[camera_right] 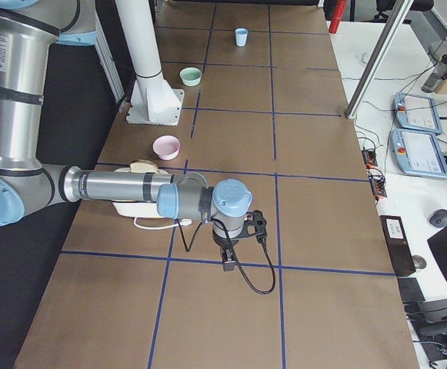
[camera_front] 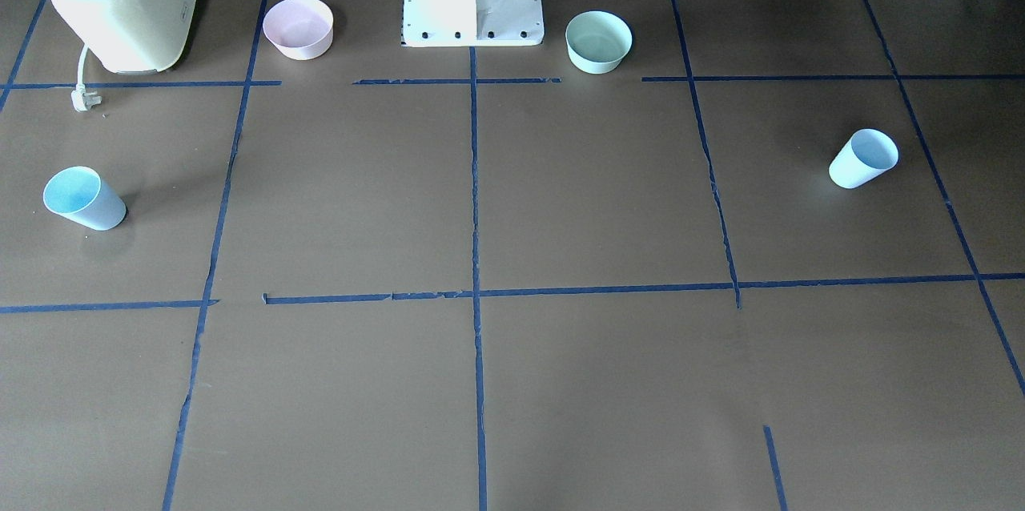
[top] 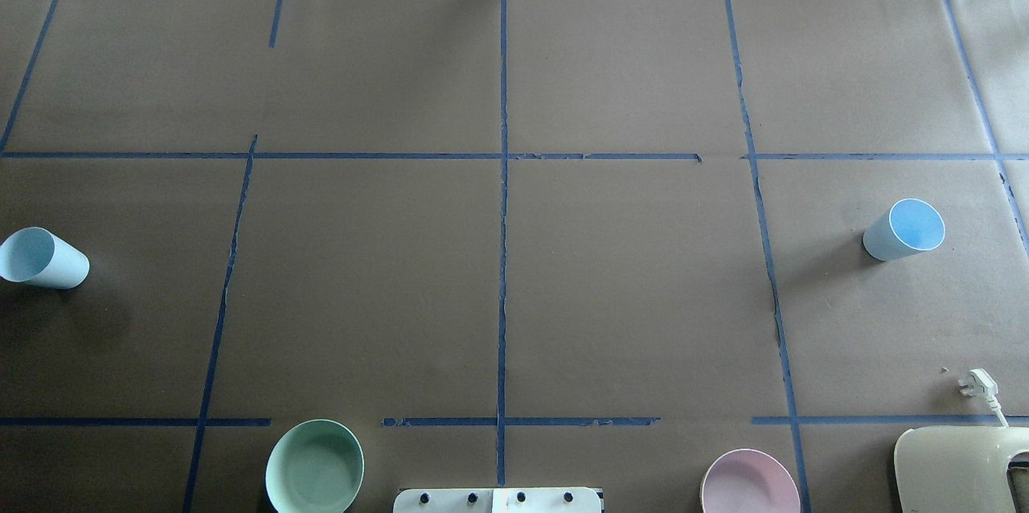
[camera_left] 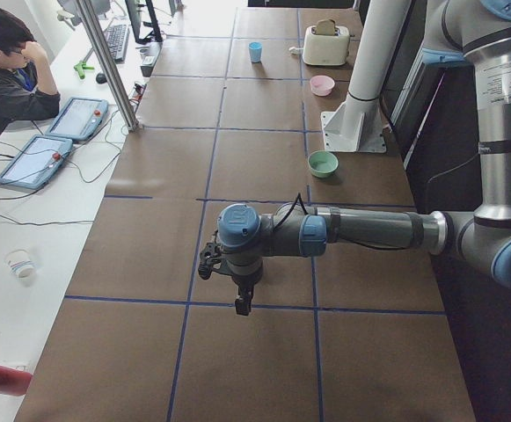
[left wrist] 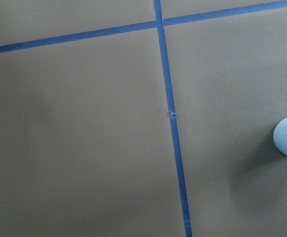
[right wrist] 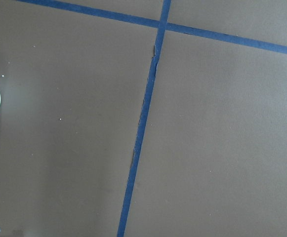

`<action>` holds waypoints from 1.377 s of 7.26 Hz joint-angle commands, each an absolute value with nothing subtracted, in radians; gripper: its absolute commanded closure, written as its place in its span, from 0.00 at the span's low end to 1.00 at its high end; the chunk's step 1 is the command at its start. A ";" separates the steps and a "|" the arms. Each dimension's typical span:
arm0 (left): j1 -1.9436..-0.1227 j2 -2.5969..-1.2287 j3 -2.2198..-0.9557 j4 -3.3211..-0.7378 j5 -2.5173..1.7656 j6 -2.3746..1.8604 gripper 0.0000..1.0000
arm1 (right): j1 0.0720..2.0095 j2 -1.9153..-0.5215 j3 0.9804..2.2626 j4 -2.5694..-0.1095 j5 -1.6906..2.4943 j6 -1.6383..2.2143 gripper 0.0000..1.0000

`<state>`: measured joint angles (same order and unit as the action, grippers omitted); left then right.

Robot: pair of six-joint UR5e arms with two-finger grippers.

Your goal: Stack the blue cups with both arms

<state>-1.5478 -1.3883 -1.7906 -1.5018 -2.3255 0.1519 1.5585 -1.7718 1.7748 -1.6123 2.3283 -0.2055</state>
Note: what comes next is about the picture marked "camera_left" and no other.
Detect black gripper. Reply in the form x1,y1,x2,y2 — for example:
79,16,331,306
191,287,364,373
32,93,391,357
228,259,263,316

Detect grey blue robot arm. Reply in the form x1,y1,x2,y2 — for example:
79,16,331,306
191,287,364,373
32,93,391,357
198,1,511,316

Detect green bowl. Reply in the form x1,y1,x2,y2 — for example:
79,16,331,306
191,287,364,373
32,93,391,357
307,150,339,178

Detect white paper cup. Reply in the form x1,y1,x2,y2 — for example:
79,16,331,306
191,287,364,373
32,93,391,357
4,249,35,279

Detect pink bowl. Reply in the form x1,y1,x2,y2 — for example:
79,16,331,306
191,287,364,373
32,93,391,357
310,75,335,97

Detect far blue teach pendant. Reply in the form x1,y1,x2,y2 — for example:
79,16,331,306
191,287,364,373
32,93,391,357
46,97,109,142

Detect blue teach pendant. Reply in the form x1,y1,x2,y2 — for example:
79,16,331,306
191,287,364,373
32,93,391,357
0,135,73,191
46,97,109,142

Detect near blue teach pendant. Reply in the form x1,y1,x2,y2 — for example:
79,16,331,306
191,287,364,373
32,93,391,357
0,135,73,191

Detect blue cup near toaster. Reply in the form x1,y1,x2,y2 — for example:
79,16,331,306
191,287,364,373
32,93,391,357
248,41,262,63

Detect cream toaster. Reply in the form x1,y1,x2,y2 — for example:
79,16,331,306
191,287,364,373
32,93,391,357
302,25,350,66

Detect red bottle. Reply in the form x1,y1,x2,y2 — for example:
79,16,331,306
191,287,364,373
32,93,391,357
0,366,33,397

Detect black monitor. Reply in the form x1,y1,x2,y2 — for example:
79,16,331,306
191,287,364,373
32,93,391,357
125,0,164,45

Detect green tool on desk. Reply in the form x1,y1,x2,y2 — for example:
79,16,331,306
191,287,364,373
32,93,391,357
73,61,95,79

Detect toast slice in toaster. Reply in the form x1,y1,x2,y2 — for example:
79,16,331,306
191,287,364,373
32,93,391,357
314,19,336,36

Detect black keyboard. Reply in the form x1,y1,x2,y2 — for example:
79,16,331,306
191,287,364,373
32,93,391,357
104,24,129,63

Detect person in dark jacket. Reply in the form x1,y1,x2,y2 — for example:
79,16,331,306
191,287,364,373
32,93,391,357
0,8,61,135

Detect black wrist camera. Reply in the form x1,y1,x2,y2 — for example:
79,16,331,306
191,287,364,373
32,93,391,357
198,242,228,280

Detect black camera cable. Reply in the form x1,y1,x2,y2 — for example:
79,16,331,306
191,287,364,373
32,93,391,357
268,192,309,232

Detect white camera mounting post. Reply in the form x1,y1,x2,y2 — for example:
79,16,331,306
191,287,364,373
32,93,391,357
321,0,412,153

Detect aluminium frame post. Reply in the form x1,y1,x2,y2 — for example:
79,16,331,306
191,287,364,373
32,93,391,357
75,0,139,132

